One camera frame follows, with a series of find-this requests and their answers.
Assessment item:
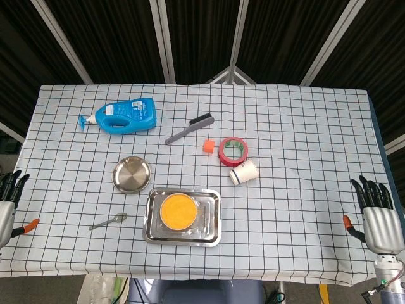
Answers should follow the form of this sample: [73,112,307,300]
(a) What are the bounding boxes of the clear plastic bag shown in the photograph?
[80,274,127,304]

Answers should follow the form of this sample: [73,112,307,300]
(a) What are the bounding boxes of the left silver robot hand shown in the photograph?
[0,170,41,251]

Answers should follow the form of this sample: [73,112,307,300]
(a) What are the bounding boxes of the red tape roll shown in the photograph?
[217,136,249,167]

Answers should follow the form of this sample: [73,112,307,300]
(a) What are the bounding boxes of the silver spoon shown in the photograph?
[88,212,128,231]

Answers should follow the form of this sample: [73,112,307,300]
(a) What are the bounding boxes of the round steel plate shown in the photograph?
[112,155,153,194]

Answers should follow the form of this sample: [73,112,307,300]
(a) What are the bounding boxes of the white paper cup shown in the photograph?
[228,159,260,186]

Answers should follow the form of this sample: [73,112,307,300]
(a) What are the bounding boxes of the white screen frame post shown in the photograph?
[149,0,177,85]
[226,0,251,85]
[299,0,368,87]
[30,0,94,85]

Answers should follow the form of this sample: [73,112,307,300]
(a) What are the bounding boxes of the grey brush black bristles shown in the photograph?
[164,113,215,146]

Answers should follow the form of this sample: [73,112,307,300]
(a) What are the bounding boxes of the white triangular screen foot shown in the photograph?
[205,65,256,86]

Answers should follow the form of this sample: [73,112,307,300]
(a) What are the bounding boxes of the white checkered tablecloth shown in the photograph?
[0,82,405,284]

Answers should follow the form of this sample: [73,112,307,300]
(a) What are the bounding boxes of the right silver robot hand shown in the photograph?
[343,175,405,254]

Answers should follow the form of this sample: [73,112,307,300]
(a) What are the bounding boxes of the white frame bar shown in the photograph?
[0,121,27,144]
[384,134,405,156]

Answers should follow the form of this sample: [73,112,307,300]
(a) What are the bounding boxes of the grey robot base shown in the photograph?
[126,277,265,304]

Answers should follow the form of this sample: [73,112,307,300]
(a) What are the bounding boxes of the orange bowl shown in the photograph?
[159,193,199,231]

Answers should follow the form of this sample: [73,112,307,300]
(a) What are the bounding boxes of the rectangular steel tray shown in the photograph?
[142,187,223,248]

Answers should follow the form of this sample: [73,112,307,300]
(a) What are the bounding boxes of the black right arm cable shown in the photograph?
[361,283,385,298]

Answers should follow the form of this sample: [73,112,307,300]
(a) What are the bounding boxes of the blue detergent pump bottle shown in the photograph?
[78,97,158,135]

